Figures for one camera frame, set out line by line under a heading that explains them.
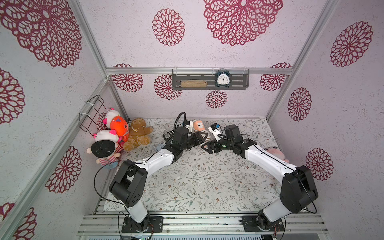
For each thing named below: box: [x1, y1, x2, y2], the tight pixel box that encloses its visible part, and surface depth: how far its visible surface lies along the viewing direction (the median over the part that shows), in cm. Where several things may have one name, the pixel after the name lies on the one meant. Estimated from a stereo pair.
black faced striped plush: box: [86, 129, 124, 170], surface depth 82 cm
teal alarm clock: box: [215, 68, 231, 88], surface depth 92 cm
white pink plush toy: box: [102, 107, 121, 130], surface depth 96 cm
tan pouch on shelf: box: [180, 80, 208, 88], surface depth 90 cm
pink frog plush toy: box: [263, 146, 290, 163], surface depth 93 cm
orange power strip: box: [193, 120, 206, 132], surface depth 85 cm
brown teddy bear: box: [123, 117, 153, 151], surface depth 102 cm
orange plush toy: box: [109, 116, 130, 145], surface depth 89 cm
